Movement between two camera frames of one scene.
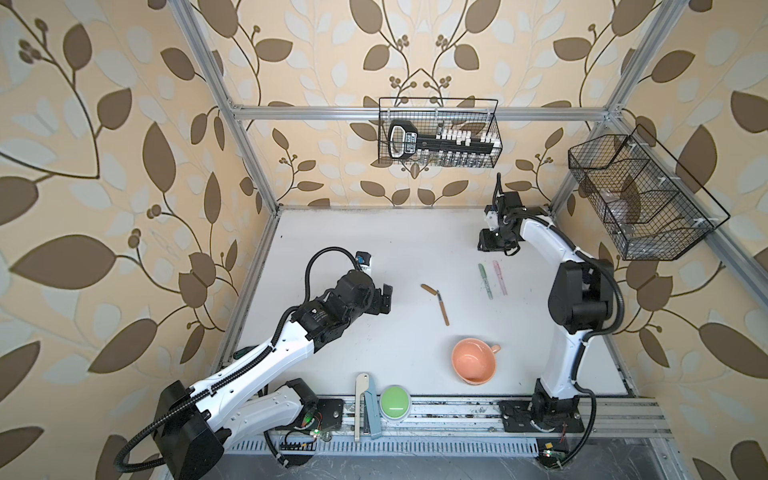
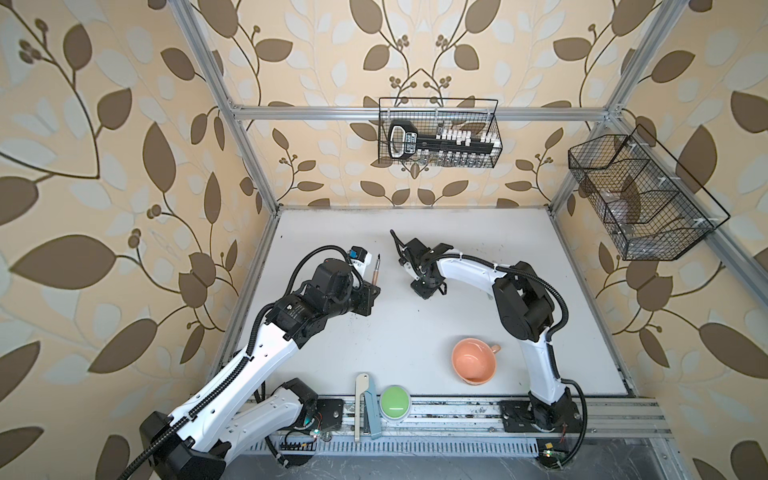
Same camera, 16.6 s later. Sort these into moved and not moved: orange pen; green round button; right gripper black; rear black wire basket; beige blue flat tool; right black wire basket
Moved: orange pen; right gripper black
Not moved: right black wire basket; rear black wire basket; beige blue flat tool; green round button
